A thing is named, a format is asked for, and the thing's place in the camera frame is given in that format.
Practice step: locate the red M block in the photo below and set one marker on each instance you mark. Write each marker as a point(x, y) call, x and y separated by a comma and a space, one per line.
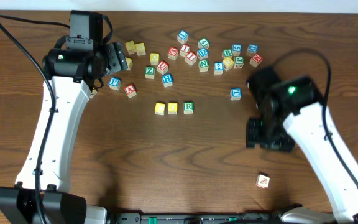
point(256, 60)

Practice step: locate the blue D block centre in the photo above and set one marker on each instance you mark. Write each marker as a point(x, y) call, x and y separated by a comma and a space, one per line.
point(202, 53)

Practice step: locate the blue l block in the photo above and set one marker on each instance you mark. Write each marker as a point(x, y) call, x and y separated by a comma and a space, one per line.
point(263, 181)
point(182, 37)

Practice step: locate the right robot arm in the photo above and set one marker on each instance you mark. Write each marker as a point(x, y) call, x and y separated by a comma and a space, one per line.
point(293, 113)

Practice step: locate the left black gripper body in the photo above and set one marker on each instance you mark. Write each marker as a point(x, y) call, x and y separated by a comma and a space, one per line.
point(114, 58)

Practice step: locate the green Z block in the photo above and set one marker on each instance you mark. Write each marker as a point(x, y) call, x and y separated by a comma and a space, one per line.
point(149, 72)

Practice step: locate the red A block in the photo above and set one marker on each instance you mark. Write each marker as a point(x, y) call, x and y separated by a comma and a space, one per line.
point(130, 90)

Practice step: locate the green R block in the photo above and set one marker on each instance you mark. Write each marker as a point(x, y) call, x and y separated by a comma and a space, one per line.
point(188, 107)

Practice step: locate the red U block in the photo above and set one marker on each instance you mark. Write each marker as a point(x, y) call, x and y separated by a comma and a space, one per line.
point(162, 67)

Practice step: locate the yellow C block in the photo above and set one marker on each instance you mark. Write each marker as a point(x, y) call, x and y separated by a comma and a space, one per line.
point(160, 109)

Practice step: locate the blue D block right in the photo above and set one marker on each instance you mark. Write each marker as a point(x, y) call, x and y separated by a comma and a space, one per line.
point(251, 50)

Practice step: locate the green J block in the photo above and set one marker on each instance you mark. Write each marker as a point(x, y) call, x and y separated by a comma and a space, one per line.
point(238, 62)

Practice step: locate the yellow S block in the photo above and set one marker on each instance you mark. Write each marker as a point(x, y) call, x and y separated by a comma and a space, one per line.
point(140, 49)

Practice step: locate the yellow G block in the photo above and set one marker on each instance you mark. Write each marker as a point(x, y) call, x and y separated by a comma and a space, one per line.
point(228, 63)

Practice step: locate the yellow o block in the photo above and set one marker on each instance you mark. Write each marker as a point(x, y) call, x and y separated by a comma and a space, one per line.
point(154, 58)
point(172, 108)

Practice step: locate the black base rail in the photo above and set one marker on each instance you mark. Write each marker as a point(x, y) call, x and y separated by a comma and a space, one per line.
point(293, 214)

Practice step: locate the yellow block far left pair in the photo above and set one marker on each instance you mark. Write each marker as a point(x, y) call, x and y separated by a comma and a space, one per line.
point(130, 46)

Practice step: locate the green 4 block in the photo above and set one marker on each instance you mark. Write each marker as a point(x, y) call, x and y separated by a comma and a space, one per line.
point(203, 43)

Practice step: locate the blue P block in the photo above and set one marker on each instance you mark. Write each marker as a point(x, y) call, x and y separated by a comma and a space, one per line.
point(114, 83)

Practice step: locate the blue T block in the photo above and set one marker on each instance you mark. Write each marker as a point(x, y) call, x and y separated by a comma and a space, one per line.
point(235, 94)

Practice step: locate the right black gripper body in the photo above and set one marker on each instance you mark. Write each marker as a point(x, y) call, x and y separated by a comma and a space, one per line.
point(266, 140)

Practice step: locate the blue L block top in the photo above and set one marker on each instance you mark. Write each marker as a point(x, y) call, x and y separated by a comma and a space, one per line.
point(182, 37)

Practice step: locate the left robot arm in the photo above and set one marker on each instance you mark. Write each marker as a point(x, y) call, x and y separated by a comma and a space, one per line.
point(41, 193)

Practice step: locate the blue 5 block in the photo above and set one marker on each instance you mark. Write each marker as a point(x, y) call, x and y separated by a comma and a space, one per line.
point(236, 49)

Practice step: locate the yellow block beside green L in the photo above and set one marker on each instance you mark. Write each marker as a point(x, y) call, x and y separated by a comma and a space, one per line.
point(129, 63)

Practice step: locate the red I block upper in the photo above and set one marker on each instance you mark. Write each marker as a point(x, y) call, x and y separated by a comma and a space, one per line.
point(184, 50)

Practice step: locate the blue d block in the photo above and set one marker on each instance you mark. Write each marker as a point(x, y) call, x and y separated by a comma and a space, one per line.
point(251, 50)
point(202, 53)

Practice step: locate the blue H block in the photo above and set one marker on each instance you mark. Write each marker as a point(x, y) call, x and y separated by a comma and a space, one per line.
point(167, 80)

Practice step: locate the red I block lower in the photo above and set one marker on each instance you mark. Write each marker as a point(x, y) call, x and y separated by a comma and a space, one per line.
point(191, 58)

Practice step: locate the red E block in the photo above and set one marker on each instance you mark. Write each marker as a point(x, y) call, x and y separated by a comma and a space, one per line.
point(173, 53)

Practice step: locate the blue 2 block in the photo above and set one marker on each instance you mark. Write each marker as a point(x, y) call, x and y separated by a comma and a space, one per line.
point(218, 68)

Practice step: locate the green B block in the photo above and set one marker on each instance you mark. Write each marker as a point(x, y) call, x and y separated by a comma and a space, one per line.
point(227, 53)

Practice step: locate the green N block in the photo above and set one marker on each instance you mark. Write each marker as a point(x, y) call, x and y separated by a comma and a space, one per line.
point(203, 65)

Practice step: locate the red i block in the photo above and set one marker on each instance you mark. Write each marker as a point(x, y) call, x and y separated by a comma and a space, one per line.
point(191, 58)
point(184, 50)

